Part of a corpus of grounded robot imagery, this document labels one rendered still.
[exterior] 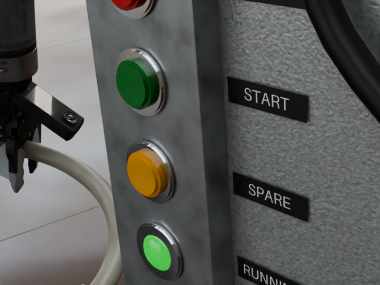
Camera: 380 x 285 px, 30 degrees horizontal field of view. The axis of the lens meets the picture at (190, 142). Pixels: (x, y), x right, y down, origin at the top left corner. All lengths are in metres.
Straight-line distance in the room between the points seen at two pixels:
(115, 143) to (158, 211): 0.05
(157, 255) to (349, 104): 0.15
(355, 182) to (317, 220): 0.03
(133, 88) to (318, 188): 0.10
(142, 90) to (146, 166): 0.04
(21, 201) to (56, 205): 0.18
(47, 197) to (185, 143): 2.93
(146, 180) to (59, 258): 2.45
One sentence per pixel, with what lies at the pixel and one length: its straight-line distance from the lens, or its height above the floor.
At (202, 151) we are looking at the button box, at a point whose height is 1.37.
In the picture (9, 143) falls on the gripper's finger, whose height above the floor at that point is 1.07.
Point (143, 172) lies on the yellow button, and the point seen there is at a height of 1.35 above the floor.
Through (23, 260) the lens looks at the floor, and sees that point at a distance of 2.86.
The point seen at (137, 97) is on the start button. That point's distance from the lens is 0.35.
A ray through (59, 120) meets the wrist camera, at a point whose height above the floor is 1.11.
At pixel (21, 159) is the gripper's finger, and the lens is 1.19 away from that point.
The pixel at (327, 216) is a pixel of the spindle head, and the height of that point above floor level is 1.35.
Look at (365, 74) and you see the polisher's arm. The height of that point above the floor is 1.43.
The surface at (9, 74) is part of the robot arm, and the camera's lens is 1.09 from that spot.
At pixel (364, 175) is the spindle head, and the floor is 1.38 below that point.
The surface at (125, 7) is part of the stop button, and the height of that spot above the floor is 1.44.
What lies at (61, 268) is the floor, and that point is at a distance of 2.76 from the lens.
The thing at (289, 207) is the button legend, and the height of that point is 1.35.
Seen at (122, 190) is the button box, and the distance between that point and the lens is 0.41.
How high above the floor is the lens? 1.52
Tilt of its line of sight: 25 degrees down
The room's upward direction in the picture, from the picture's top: 5 degrees counter-clockwise
